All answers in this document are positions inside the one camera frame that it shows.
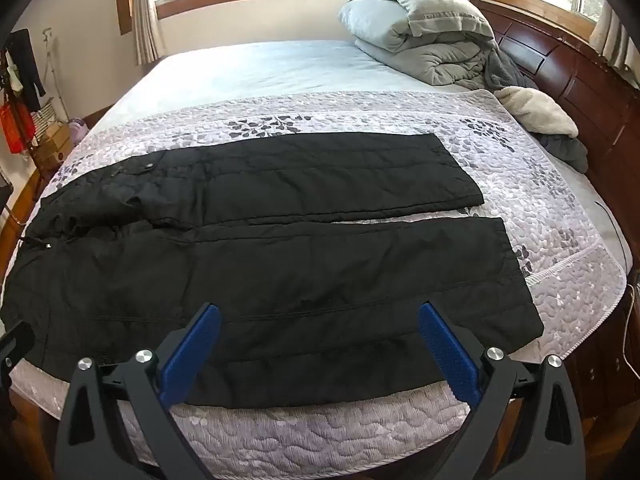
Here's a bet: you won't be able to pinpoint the white curtain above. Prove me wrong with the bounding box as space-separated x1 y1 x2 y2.
129 0 167 66
590 0 640 81

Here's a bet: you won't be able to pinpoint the dark grey blanket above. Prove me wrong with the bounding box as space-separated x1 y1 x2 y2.
482 47 590 173

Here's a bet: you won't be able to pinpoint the red hanging bag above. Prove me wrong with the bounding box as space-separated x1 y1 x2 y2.
0 102 37 155

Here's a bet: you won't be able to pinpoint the black padded pants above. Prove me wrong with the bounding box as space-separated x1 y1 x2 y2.
0 131 545 408

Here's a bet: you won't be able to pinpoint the black hanging garment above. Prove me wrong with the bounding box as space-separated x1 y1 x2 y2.
7 29 47 111

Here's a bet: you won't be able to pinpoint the white cable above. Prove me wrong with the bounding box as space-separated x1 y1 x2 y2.
621 280 640 373

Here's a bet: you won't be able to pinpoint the cream fleece blanket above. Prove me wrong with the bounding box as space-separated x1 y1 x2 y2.
495 85 580 138

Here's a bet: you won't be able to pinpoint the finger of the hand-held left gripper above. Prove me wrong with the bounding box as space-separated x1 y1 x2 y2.
0 321 36 401

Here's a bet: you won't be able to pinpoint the wooden coat rack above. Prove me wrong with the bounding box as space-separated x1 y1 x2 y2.
0 32 41 161

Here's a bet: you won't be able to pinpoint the white wire rack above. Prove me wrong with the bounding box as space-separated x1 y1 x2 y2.
30 27 69 131

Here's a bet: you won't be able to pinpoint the narrow wooden framed window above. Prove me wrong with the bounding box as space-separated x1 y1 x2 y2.
484 0 621 41

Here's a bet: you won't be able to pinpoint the floral quilted bedspread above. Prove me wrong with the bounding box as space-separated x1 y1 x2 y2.
10 89 628 478

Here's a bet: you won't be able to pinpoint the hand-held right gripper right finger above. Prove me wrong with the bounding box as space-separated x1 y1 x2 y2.
417 301 587 480

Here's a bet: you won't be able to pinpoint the dark wooden headboard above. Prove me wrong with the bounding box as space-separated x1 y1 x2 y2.
470 0 640 281

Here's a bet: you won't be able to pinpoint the purple bag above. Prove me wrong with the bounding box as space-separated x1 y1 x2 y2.
67 117 91 146

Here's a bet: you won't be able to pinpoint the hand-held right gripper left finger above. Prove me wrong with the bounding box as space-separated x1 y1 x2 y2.
52 302 236 480

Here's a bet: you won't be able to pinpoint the folded grey duvet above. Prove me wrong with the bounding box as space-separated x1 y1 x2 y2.
337 0 501 88

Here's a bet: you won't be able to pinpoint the cardboard box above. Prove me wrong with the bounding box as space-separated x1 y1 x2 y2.
34 122 76 171

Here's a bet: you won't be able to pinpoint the black cable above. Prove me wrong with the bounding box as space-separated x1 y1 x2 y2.
595 201 632 271

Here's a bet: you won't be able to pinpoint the light blue bed sheet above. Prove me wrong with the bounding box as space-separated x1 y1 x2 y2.
82 39 626 271

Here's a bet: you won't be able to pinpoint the dark wooden nightstand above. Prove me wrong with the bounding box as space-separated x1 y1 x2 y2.
565 280 640 421

